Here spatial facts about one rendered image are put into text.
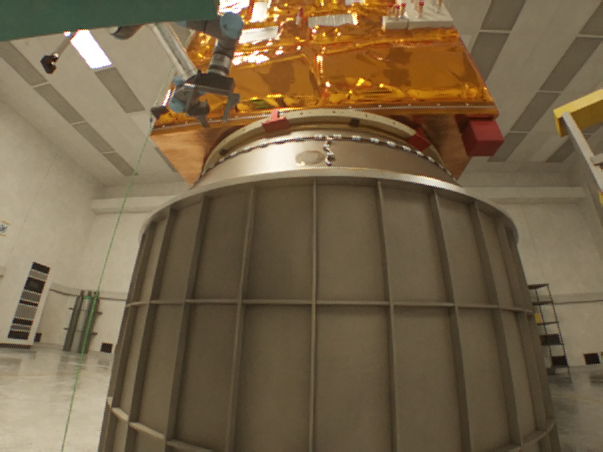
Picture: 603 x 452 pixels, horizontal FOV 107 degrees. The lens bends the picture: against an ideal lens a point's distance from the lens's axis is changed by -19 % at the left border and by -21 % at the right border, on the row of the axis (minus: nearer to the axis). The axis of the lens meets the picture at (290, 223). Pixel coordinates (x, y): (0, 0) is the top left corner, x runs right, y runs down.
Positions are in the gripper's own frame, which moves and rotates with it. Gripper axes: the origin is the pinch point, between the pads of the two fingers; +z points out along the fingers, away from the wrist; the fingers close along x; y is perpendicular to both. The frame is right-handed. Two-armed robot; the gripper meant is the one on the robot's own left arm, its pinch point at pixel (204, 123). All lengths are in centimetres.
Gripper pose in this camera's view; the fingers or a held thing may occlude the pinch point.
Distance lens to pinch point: 163.9
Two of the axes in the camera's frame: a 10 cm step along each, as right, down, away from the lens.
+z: 1.5, 4.2, 8.9
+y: 0.4, -9.1, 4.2
